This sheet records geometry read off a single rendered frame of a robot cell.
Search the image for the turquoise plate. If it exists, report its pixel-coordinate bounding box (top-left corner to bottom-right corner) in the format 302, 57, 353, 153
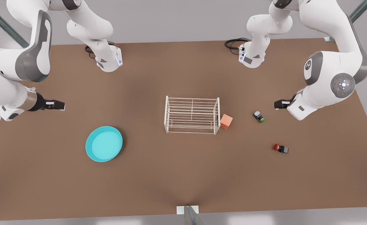
85, 126, 123, 163

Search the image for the orange cube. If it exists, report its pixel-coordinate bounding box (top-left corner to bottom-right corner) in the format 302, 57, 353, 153
220, 114, 234, 130

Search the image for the red button switch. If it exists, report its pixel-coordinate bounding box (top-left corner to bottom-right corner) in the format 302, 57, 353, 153
273, 143, 289, 154

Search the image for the black cable loop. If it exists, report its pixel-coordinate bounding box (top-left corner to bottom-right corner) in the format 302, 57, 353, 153
84, 41, 115, 59
224, 38, 250, 55

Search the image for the white wire shelf rack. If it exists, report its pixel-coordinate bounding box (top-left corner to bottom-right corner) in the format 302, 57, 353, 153
164, 96, 220, 135

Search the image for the silver frame post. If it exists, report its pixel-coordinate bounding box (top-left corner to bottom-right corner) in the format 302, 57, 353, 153
0, 2, 30, 48
324, 0, 367, 42
176, 205, 205, 225

